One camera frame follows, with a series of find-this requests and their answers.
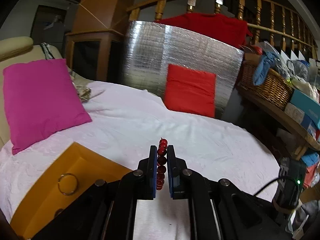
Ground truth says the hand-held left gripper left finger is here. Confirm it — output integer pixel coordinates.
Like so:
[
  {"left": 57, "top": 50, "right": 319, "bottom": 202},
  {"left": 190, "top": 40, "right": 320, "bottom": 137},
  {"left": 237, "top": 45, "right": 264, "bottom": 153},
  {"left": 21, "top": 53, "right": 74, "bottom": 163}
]
[{"left": 32, "top": 145, "right": 158, "bottom": 240}]

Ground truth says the white patterned box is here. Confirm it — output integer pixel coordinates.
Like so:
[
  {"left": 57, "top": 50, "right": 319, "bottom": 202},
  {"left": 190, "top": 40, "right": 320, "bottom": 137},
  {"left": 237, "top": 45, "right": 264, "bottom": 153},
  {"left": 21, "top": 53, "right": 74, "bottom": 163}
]
[{"left": 284, "top": 102, "right": 313, "bottom": 126}]

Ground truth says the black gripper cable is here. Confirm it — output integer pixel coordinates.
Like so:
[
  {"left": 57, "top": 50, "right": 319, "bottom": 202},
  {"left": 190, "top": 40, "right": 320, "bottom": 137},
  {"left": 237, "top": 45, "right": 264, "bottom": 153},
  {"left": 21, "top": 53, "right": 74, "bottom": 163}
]
[{"left": 252, "top": 176, "right": 285, "bottom": 197}]

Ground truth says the red bead bracelet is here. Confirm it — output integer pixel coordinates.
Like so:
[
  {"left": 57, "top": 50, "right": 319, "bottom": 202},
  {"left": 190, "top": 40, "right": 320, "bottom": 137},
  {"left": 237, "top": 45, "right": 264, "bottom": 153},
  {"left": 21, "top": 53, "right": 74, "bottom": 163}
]
[{"left": 156, "top": 137, "right": 169, "bottom": 191}]

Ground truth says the striped cloth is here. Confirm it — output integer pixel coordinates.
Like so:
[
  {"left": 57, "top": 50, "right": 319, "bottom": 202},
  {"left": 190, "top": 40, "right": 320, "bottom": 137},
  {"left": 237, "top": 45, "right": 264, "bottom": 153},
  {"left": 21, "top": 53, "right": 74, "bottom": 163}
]
[{"left": 40, "top": 42, "right": 53, "bottom": 61}]

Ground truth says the blue cardboard box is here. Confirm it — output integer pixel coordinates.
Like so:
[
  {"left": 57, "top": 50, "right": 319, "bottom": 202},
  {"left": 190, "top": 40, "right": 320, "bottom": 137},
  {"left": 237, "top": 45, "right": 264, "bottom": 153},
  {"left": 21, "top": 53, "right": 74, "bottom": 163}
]
[{"left": 290, "top": 89, "right": 320, "bottom": 130}]

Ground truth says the patterned grey cloth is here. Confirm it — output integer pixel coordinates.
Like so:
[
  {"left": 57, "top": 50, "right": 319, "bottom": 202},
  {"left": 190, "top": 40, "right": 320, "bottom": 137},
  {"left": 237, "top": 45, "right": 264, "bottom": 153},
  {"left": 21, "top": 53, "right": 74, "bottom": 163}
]
[{"left": 69, "top": 70, "right": 105, "bottom": 103}]

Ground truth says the wooden stair railing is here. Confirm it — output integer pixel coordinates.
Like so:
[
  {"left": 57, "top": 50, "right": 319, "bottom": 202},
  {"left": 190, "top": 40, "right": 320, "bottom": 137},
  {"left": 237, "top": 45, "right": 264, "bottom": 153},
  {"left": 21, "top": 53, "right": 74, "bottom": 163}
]
[{"left": 126, "top": 0, "right": 320, "bottom": 57}]

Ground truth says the curved wooden shelf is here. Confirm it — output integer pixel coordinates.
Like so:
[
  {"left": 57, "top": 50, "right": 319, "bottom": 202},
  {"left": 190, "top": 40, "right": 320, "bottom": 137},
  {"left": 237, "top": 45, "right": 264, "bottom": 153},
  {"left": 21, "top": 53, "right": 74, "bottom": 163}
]
[{"left": 236, "top": 84, "right": 320, "bottom": 161}]

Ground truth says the wooden column cabinet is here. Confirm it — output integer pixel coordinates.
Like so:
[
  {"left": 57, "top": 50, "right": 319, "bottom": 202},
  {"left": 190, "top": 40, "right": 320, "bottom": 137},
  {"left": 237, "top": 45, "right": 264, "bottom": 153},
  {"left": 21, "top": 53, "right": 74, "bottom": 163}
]
[{"left": 65, "top": 0, "right": 140, "bottom": 82}]

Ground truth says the silver foil insulation panel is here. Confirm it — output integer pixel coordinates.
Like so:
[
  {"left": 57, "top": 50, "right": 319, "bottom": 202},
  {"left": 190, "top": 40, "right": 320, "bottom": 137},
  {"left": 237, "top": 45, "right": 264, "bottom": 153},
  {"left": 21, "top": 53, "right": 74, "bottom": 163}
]
[{"left": 121, "top": 20, "right": 245, "bottom": 119}]

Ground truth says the red cushion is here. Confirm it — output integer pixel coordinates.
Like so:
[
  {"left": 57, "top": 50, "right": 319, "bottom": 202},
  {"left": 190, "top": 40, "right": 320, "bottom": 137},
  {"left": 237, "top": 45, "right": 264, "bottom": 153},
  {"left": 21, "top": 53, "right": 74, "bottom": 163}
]
[{"left": 163, "top": 64, "right": 217, "bottom": 118}]

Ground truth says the beige leather sofa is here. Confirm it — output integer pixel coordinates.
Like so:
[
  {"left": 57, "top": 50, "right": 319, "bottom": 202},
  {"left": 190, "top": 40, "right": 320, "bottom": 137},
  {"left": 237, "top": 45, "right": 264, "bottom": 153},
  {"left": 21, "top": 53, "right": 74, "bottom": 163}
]
[{"left": 0, "top": 36, "right": 96, "bottom": 150}]

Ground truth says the orange cardboard box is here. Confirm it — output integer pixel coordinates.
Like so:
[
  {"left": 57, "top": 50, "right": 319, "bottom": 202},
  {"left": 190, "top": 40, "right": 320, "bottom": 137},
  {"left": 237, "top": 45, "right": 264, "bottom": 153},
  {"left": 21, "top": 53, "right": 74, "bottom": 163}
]
[{"left": 10, "top": 141, "right": 134, "bottom": 239}]

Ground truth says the blue cloth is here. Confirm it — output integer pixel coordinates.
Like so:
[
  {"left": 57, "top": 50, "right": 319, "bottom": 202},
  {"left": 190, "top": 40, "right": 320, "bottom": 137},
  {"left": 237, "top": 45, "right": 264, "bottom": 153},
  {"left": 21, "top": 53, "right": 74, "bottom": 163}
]
[{"left": 252, "top": 51, "right": 284, "bottom": 86}]

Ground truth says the wicker basket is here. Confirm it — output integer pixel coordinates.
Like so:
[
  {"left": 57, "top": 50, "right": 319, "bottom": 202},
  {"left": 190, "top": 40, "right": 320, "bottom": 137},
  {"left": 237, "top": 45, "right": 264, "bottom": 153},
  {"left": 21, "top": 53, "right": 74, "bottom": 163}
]
[{"left": 239, "top": 61, "right": 294, "bottom": 111}]

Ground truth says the metal key ring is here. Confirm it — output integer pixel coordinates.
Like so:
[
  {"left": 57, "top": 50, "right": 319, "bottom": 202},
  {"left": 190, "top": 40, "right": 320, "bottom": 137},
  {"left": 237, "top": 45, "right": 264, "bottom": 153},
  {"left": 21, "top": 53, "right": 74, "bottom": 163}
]
[{"left": 57, "top": 173, "right": 79, "bottom": 195}]

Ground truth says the red cloth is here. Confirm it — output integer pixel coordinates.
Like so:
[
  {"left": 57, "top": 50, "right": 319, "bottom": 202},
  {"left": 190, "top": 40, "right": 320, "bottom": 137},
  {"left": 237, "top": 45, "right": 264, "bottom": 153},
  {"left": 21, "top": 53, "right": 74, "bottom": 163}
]
[{"left": 154, "top": 12, "right": 253, "bottom": 50}]

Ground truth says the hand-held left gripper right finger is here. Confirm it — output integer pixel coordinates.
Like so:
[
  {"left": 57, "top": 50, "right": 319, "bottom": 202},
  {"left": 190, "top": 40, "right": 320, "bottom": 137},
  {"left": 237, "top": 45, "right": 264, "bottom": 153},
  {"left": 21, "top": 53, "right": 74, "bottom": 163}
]
[{"left": 167, "top": 145, "right": 293, "bottom": 240}]

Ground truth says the magenta cushion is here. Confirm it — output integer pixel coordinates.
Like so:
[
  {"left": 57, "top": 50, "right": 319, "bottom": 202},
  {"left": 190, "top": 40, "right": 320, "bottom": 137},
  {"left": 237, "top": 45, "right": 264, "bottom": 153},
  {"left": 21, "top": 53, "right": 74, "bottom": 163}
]
[{"left": 3, "top": 59, "right": 92, "bottom": 155}]

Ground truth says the white fluffy bundle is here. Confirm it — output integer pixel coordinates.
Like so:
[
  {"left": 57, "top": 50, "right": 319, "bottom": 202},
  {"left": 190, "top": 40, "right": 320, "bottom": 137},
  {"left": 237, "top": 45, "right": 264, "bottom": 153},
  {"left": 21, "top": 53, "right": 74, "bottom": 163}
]
[{"left": 291, "top": 79, "right": 317, "bottom": 97}]

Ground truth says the pale pink blanket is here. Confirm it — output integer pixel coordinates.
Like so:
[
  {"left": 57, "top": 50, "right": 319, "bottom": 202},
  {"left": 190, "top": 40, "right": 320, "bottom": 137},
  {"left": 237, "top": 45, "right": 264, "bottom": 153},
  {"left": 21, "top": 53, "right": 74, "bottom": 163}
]
[{"left": 0, "top": 81, "right": 281, "bottom": 240}]

